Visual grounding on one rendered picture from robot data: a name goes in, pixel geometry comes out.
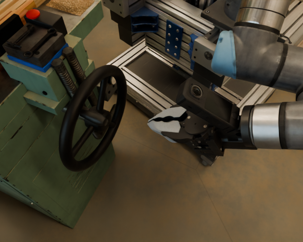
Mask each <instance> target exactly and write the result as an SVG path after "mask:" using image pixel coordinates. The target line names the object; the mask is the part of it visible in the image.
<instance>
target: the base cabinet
mask: <svg viewBox="0 0 303 242"><path fill-rule="evenodd" d="M64 115H65V113H63V112H60V113H59V115H55V116H54V117H53V119H52V120H51V121H50V122H49V124H48V125H47V126H46V127H45V129H44V130H43V131H42V132H41V134H40V135H39V136H38V138H37V139H36V140H35V141H34V143H33V144H32V145H31V146H30V147H29V149H28V150H27V151H26V152H25V154H24V155H23V156H22V157H21V159H20V160H19V161H18V162H17V164H16V165H15V166H14V168H13V169H12V170H11V171H10V173H9V174H8V175H7V176H6V178H1V177H0V191H2V192H3V193H5V194H7V195H9V196H11V197H13V198H15V199H17V200H18V201H20V202H22V203H24V204H26V205H28V206H30V207H32V208H34V209H35V210H37V211H39V212H41V213H43V214H45V215H47V216H49V217H51V218H52V219H54V220H56V221H58V222H60V223H62V224H64V225H66V226H68V227H70V228H72V229H73V228H74V226H75V225H76V223H77V221H78V220H79V218H80V216H81V214H82V213H83V211H84V209H85V208H86V206H87V204H88V202H89V201H90V199H91V197H92V196H93V194H94V192H95V191H96V189H97V187H98V185H99V184H100V182H101V180H102V179H103V177H104V175H105V173H106V171H107V170H108V168H109V166H110V165H111V163H112V161H113V159H114V158H115V152H114V148H113V144H112V142H111V143H110V145H109V147H108V148H107V150H106V151H105V152H104V154H103V155H102V156H101V158H100V159H99V160H98V161H97V162H96V163H95V164H94V165H92V166H91V167H90V168H88V169H86V170H84V171H80V172H73V171H70V170H68V169H67V168H66V167H65V166H64V165H63V163H62V161H61V158H60V154H59V136H60V129H61V125H62V122H63V118H64ZM86 129H87V127H86V126H85V122H84V121H83V120H80V119H77V122H76V126H75V130H74V135H73V142H72V148H73V147H74V145H75V144H76V143H77V142H78V140H79V139H80V137H81V136H82V134H83V133H84V132H85V130H86ZM104 136H105V135H104ZM102 139H103V138H102ZM102 139H96V138H95V137H94V136H93V134H91V135H90V137H89V138H88V139H87V140H86V142H85V143H84V144H83V146H82V147H81V149H80V150H79V152H78V153H77V154H76V156H75V157H74V158H75V160H77V161H81V160H83V159H85V158H86V157H88V156H89V155H90V154H91V153H92V152H93V151H94V150H95V149H96V147H97V146H98V145H99V143H100V142H101V140H102Z"/></svg>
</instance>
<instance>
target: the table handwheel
mask: <svg viewBox="0 0 303 242"><path fill-rule="evenodd" d="M109 76H112V77H114V78H115V80H116V83H117V101H116V106H115V110H114V115H113V118H112V120H111V115H110V112H109V111H107V110H105V109H103V106H104V100H105V93H106V88H107V83H108V78H109ZM99 82H101V84H100V91H99V96H98V101H97V106H93V107H91V108H87V107H84V104H85V102H86V100H87V98H88V97H89V95H90V93H91V92H92V91H93V89H94V88H95V87H96V86H97V84H98V83H99ZM126 96H127V85H126V78H125V75H124V73H123V72H122V70H121V69H120V68H119V67H117V66H115V65H110V64H108V65H103V66H101V67H99V68H97V69H95V70H94V71H93V72H92V73H90V74H89V75H88V76H87V77H86V78H85V80H84V81H83V82H82V83H81V85H80V86H79V87H78V89H77V90H76V92H75V93H74V95H73V97H72V99H71V101H69V102H68V103H67V104H66V106H65V107H64V108H63V110H62V111H61V112H63V113H65V115H64V118H63V122H62V125H61V129H60V136H59V154H60V158H61V161H62V163H63V165H64V166H65V167H66V168H67V169H68V170H70V171H73V172H80V171H84V170H86V169H88V168H90V167H91V166H92V165H94V164H95V163H96V162H97V161H98V160H99V159H100V158H101V156H102V155H103V154H104V152H105V151H106V150H107V148H108V147H109V145H110V143H111V142H112V140H113V138H114V136H115V134H116V132H117V129H118V127H119V125H120V122H121V119H122V116H123V113H124V109H125V105H126ZM82 109H85V110H90V111H93V112H96V113H100V114H102V115H104V116H105V117H106V119H107V121H106V124H105V125H103V126H98V125H95V124H93V123H91V122H90V121H88V120H86V119H84V118H83V117H81V116H80V112H81V110H82ZM77 119H80V120H83V121H84V122H85V126H86V127H87V129H86V130H85V132H84V133H83V134H82V136H81V137H80V139H79V140H78V142H77V143H76V144H75V145H74V147H73V148H72V142H73V135H74V130H75V126H76V122H77ZM108 127H109V128H108ZM107 128H108V130H107V132H106V134H105V136H104V137H103V139H102V140H101V142H100V143H99V145H98V146H97V147H96V149H95V150H94V151H93V152H92V153H91V154H90V155H89V156H88V157H86V158H85V159H83V160H81V161H77V160H75V158H74V157H75V156H76V154H77V153H78V152H79V150H80V149H81V147H82V146H83V144H84V143H85V142H86V140H87V139H88V138H89V137H90V135H91V134H92V133H93V131H94V130H95V131H97V132H100V133H101V132H103V131H105V130H106V129H107Z"/></svg>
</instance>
